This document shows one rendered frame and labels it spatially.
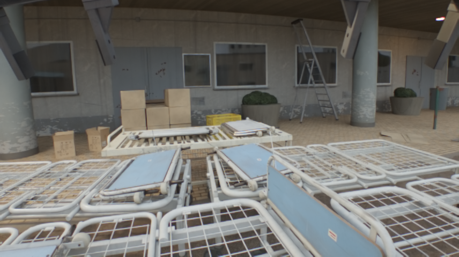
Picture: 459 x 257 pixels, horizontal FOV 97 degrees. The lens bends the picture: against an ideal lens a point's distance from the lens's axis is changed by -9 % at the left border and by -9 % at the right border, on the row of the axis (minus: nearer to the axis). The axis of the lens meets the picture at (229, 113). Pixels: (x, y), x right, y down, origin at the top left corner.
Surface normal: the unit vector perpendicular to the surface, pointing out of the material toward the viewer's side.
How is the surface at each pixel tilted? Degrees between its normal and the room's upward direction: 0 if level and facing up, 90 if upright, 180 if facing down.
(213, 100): 90
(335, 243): 90
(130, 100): 90
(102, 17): 113
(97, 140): 90
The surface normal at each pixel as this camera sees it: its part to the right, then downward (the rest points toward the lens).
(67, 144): 0.54, 0.09
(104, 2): 0.18, 0.50
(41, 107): 0.27, 0.11
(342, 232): -0.97, 0.06
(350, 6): -0.17, 0.51
